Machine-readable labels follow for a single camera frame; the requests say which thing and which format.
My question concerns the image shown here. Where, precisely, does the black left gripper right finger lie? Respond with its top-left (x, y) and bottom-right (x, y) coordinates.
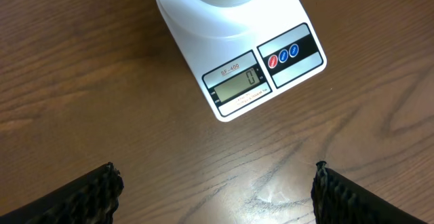
top-left (311, 161), bottom-right (425, 224)

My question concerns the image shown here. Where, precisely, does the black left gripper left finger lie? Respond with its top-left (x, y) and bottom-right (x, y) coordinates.
top-left (1, 162), bottom-right (124, 224)

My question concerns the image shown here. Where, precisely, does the white digital kitchen scale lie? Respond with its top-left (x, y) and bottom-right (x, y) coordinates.
top-left (156, 0), bottom-right (327, 122)

